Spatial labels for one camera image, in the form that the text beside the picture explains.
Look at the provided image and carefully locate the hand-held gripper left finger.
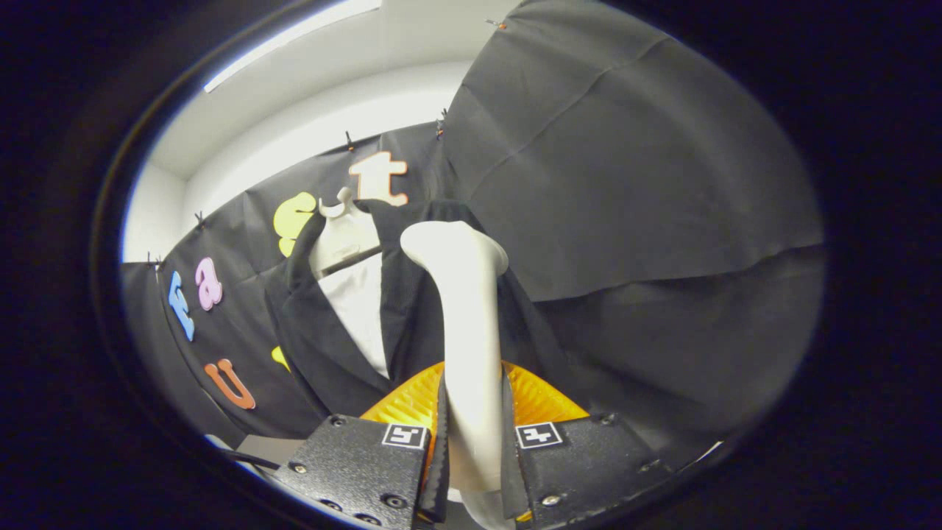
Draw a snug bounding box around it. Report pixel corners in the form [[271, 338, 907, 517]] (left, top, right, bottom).
[[271, 361, 451, 529]]

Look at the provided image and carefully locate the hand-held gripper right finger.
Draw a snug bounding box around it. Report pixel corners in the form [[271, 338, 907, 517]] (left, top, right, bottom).
[[500, 361, 672, 527]]

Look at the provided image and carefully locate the white garment steamer head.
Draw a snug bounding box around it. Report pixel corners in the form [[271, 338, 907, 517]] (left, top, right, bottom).
[[400, 221, 510, 492]]

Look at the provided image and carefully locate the black blazer jacket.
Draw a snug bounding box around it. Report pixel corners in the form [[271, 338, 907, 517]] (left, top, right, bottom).
[[265, 199, 589, 435]]

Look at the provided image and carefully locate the grey cabinet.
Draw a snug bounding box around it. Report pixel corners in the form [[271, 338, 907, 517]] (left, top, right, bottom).
[[235, 434, 317, 466]]

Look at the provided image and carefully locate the white padded ironing board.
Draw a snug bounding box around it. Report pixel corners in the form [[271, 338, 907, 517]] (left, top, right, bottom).
[[318, 252, 391, 380]]

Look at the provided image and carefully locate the black backdrop cloth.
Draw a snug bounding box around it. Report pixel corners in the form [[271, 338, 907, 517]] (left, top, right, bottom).
[[121, 0, 825, 472]]

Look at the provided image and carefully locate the thick black cable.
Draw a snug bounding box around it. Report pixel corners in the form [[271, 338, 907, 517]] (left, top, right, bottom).
[[224, 449, 282, 472]]

